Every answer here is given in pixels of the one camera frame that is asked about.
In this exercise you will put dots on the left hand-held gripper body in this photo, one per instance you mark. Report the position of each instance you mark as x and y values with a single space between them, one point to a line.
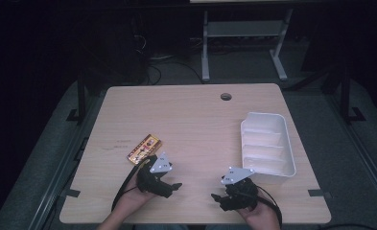
154 180

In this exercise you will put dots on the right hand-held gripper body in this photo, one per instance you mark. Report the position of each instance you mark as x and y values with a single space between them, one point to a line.
242 193

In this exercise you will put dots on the yellow snack packet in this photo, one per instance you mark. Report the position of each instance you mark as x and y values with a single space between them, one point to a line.
144 149

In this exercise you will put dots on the white plastic bin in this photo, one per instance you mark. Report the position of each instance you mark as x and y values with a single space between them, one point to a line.
267 143

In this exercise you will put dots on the person's left hand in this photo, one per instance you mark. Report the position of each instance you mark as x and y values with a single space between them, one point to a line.
130 199

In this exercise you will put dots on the person's right hand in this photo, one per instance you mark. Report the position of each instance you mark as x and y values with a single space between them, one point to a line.
263 217

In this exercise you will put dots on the black tape strip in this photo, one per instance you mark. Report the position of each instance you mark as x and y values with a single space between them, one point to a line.
71 193
318 193

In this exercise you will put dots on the black metal stand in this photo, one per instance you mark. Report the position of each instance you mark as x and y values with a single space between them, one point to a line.
346 96
80 99

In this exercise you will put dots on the grey metal stand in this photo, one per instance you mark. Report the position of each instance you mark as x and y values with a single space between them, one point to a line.
243 30

